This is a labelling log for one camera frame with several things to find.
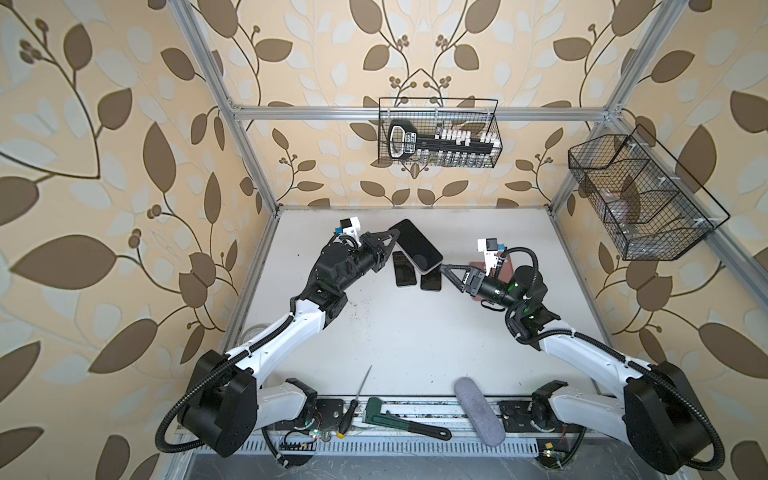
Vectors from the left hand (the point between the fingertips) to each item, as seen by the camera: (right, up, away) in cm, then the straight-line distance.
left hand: (404, 231), depth 69 cm
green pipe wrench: (-8, -46, +4) cm, 47 cm away
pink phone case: (+24, -9, 0) cm, 26 cm away
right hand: (+10, -10, +3) cm, 15 cm away
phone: (+4, -5, +3) cm, 7 cm away
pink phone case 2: (+16, -8, -4) cm, 19 cm away
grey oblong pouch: (+19, -45, +3) cm, 49 cm away
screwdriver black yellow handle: (-13, -45, +5) cm, 47 cm away
